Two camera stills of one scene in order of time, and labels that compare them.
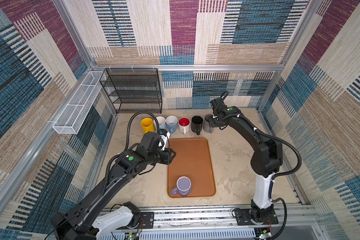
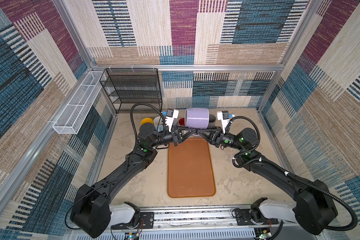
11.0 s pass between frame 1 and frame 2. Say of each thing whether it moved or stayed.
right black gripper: moved
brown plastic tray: stayed
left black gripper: moved
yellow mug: stayed
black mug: moved
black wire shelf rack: stayed
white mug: stayed
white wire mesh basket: stayed
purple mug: moved
